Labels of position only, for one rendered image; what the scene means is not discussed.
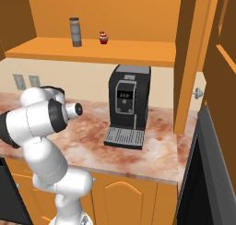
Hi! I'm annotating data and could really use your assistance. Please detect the silver cabinet door knob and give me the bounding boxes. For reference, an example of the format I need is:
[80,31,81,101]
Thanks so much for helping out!
[192,87,204,100]

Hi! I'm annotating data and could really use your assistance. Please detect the orange cabinet door with knob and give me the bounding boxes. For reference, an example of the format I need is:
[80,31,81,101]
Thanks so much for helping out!
[172,0,221,136]

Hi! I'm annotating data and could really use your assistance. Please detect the grey brown cinnamon bottle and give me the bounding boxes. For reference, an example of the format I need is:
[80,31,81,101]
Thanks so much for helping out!
[69,17,83,48]

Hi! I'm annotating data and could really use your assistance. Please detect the orange arched base cabinet door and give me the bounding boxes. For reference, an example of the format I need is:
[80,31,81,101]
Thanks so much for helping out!
[91,172,159,225]

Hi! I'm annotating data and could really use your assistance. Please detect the narrow orange base cabinet panel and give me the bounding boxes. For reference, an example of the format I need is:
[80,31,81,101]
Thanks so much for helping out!
[157,182,179,225]

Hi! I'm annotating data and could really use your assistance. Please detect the brown tall side cabinet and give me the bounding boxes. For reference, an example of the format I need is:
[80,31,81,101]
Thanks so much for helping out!
[200,0,236,135]

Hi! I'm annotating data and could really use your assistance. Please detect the dark orange cabinet door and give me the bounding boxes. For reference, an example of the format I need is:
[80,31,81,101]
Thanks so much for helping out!
[0,0,38,63]

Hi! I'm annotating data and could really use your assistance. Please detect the black coffee machine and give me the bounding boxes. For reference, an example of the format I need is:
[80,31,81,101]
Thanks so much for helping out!
[103,64,152,151]

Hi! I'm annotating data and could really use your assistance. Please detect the red cupcake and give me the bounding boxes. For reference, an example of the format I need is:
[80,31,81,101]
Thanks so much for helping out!
[99,30,110,45]

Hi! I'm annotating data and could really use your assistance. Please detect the black grey tall appliance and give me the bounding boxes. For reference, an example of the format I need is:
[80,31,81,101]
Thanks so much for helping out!
[176,104,236,225]

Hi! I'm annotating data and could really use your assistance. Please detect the black dishwasher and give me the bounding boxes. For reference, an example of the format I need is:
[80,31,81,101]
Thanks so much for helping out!
[0,157,34,225]

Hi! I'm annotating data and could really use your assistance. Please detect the grey wall outlet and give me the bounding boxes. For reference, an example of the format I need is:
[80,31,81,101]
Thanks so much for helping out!
[12,73,28,91]
[28,75,41,89]

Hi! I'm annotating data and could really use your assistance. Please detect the orange wall cabinet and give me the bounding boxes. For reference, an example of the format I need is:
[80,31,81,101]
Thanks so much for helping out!
[4,0,185,68]

